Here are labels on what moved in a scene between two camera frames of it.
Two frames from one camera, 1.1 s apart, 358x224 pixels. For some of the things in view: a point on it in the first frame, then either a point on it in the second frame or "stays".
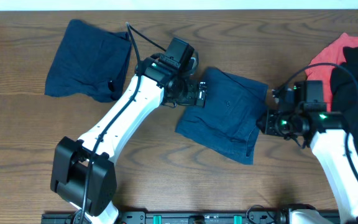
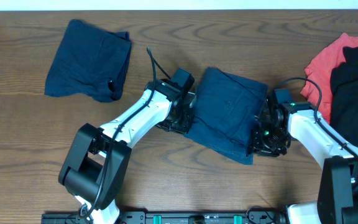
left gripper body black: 196,93 -> 183,123
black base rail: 191,218 stays
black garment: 353,89 stays
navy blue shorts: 228,122 stays
